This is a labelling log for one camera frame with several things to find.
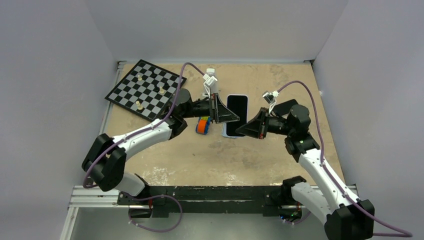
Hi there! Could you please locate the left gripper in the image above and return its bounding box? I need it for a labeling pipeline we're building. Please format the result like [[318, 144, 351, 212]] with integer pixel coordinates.
[[181, 93, 240, 124]]

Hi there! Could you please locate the light blue phone case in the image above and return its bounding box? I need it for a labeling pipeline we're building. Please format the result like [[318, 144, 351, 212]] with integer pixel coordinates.
[[221, 123, 240, 139]]

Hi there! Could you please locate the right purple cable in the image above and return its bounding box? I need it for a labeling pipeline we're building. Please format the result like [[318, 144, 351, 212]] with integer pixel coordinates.
[[276, 80, 413, 238]]

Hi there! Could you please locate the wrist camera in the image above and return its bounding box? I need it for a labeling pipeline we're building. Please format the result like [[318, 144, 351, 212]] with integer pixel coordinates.
[[202, 74, 219, 98], [262, 90, 279, 114]]

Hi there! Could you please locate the black phone pink case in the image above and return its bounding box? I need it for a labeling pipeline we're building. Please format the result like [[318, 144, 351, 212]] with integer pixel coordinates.
[[226, 94, 249, 138]]

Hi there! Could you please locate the black white chessboard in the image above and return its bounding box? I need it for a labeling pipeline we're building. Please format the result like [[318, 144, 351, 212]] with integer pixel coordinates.
[[105, 59, 179, 122]]

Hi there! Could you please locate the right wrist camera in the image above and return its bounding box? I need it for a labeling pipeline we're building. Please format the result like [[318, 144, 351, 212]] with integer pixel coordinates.
[[262, 90, 279, 114]]

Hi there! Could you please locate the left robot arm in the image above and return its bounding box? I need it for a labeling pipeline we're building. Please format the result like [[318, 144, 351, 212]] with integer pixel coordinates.
[[81, 88, 240, 205]]

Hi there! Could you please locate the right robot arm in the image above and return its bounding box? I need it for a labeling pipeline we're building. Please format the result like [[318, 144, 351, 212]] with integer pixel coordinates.
[[236, 104, 375, 240]]

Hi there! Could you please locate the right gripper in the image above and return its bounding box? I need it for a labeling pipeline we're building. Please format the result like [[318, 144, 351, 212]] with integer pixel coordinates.
[[236, 107, 294, 139]]

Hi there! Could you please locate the cream chess pawn front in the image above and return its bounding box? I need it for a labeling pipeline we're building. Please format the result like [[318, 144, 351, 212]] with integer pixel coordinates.
[[135, 101, 143, 111]]

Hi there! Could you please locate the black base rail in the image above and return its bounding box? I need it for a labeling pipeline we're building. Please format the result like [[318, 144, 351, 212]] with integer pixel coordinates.
[[117, 185, 303, 222]]

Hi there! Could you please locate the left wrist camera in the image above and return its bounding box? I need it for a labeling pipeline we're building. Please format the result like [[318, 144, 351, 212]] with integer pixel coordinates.
[[202, 74, 219, 98]]

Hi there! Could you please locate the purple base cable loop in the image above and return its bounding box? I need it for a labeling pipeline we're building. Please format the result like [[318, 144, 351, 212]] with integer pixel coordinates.
[[127, 194, 184, 233]]

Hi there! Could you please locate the white metronome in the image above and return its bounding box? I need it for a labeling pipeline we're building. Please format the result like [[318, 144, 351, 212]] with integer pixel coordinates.
[[202, 68, 219, 98]]

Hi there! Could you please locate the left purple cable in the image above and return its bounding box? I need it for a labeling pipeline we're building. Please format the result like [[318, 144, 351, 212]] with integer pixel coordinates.
[[82, 62, 206, 190]]

